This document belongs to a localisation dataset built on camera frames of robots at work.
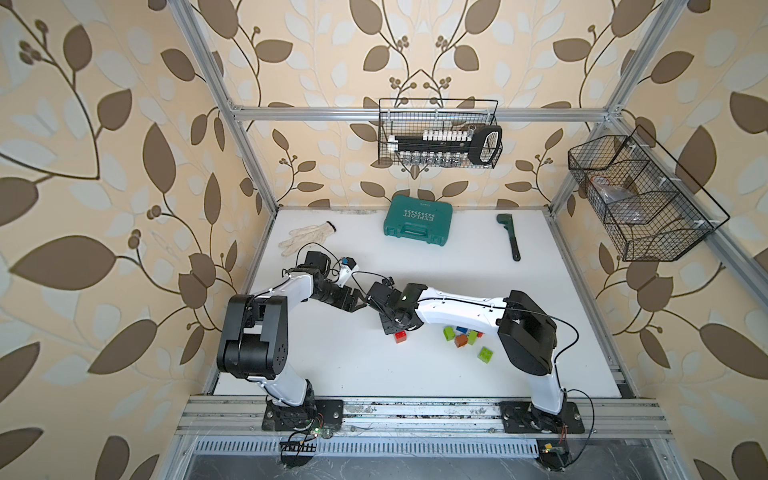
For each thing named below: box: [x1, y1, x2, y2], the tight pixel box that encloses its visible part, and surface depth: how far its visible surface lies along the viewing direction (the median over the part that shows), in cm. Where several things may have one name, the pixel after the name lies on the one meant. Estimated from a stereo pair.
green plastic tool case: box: [383, 194, 454, 246], surface depth 114 cm
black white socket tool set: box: [387, 125, 503, 166], surface depth 86 cm
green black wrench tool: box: [496, 214, 521, 262], surface depth 117 cm
